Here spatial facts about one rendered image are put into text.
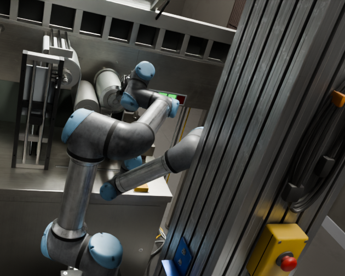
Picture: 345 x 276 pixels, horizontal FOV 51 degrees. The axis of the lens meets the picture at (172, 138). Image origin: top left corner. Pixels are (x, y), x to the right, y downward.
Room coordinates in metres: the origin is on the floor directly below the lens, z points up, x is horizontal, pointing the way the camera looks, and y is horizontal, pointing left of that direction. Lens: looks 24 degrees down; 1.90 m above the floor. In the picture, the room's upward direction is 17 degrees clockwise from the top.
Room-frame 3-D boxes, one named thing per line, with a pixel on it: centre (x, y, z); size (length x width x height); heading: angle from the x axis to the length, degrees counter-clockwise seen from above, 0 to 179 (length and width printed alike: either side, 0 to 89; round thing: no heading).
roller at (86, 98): (1.73, 0.49, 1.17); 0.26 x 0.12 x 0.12; 25
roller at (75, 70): (1.68, 0.61, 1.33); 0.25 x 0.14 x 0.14; 25
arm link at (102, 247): (0.92, 0.11, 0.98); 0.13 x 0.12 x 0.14; 85
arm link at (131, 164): (1.41, 0.15, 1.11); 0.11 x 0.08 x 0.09; 25
